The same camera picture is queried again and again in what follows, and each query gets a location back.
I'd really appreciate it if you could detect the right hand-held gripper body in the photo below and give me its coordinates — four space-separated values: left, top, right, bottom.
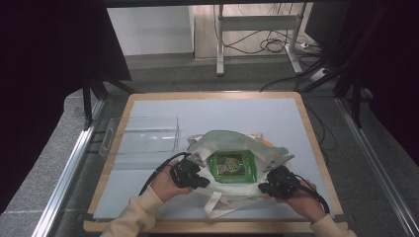
261 153 301 200

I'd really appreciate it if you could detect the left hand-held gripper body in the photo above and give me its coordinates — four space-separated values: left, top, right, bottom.
169 151 208 190

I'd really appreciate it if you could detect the green snack packet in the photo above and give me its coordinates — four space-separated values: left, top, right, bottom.
208 149 258 185

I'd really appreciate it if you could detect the white green orange tote bag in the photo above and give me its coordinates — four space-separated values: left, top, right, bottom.
186 129 295 220

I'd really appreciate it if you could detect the clear plastic container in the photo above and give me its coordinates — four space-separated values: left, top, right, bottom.
98 115 182 171

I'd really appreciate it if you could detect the person's left hand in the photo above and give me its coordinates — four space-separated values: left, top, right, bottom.
151 160 194 203

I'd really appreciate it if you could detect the person's right hand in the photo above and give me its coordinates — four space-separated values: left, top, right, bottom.
276 179 327 224

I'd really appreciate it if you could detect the white table mat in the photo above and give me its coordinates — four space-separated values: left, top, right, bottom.
93 97 335 221

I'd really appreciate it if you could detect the black metal stand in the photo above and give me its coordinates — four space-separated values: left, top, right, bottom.
299 48 364 129
82 67 136 130

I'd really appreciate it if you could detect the white power strip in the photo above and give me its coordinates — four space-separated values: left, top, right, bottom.
309 67 330 82

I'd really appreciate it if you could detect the white panel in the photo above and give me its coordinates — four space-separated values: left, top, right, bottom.
107 5 196 56

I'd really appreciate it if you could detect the black curtain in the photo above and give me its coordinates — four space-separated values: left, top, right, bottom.
304 0 419 159
0 0 132 213

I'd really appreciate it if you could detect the left hand-held gripper black cable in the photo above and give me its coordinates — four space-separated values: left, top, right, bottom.
138 151 192 197

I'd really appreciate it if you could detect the hand-held gripper black cable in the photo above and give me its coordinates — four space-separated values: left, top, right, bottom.
138 151 192 197
294 174 331 215

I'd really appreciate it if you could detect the right hand-held gripper black cable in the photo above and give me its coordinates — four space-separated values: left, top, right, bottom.
294 174 331 215

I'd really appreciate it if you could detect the thin black cable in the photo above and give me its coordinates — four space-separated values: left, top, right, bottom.
302 98 338 166

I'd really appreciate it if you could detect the aluminium rail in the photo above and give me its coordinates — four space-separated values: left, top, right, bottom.
335 97 419 237
32 98 107 237

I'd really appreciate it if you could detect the white metal desk frame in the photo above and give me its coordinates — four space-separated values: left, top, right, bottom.
215 3 308 77

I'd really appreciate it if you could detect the tangle of black floor cables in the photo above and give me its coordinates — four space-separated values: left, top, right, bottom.
223 29 322 56

